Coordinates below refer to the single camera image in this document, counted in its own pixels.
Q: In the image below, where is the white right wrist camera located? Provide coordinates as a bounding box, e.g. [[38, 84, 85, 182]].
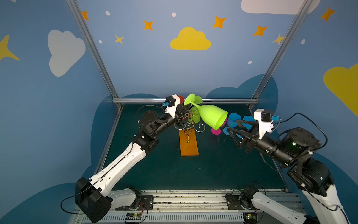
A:
[[254, 109, 282, 140]]

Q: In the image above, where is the small circuit board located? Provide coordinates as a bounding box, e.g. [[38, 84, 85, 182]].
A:
[[125, 213, 142, 224], [243, 213, 257, 224]]

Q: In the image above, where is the green wine glass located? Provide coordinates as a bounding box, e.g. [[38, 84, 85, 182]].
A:
[[190, 96, 202, 124], [184, 93, 228, 130]]

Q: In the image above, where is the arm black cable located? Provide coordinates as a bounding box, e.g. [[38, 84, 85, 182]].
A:
[[276, 112, 328, 152], [135, 104, 166, 124]]

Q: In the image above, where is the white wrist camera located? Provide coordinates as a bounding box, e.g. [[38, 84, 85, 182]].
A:
[[254, 109, 282, 140], [163, 94, 181, 119]]

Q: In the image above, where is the blue wine glass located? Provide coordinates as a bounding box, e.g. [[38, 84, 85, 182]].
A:
[[223, 113, 241, 136], [236, 116, 257, 133]]

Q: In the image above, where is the left small circuit board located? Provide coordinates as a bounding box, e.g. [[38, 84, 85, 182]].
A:
[[125, 213, 142, 224]]

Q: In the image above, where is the right aluminium corner post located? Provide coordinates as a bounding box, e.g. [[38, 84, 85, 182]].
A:
[[248, 0, 314, 112]]

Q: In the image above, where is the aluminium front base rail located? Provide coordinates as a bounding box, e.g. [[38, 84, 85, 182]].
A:
[[68, 189, 308, 224]]

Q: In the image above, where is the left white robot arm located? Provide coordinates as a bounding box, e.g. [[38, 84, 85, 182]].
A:
[[75, 104, 191, 223]]

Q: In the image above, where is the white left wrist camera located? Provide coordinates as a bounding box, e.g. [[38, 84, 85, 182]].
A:
[[163, 94, 181, 119]]

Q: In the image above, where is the right small circuit board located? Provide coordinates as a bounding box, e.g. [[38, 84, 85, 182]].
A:
[[243, 213, 257, 224]]

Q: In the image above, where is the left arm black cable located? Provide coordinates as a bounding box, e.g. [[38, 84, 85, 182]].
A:
[[135, 104, 166, 124]]

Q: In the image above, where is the aluminium corner post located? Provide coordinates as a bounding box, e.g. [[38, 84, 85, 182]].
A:
[[248, 0, 314, 112], [66, 0, 123, 173]]

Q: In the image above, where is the horizontal aluminium back rail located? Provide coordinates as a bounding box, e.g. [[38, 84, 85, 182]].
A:
[[112, 98, 259, 104]]

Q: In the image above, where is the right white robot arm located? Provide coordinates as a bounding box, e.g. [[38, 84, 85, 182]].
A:
[[225, 120, 350, 224]]

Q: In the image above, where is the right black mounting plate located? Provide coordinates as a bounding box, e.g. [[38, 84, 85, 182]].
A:
[[224, 194, 250, 210]]

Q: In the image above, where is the gold wire glass rack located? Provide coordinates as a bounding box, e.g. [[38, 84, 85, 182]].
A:
[[174, 113, 205, 133]]

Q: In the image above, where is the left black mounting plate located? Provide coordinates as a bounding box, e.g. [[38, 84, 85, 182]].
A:
[[115, 196, 154, 211]]

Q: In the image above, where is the black mounting plate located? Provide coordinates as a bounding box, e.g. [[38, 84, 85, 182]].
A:
[[115, 196, 154, 211], [224, 194, 250, 210]]

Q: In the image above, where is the pink wine glass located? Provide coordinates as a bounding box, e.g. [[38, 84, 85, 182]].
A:
[[211, 118, 227, 135]]

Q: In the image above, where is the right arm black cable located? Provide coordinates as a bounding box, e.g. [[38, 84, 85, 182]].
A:
[[276, 112, 328, 152]]

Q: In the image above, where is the orange wooden rack base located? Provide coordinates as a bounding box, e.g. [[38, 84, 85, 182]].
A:
[[179, 129, 199, 157]]

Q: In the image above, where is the red wine glass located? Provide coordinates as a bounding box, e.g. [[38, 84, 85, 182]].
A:
[[179, 96, 185, 104]]

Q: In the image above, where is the left aluminium corner post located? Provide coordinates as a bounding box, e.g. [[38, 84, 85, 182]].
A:
[[66, 0, 123, 173]]

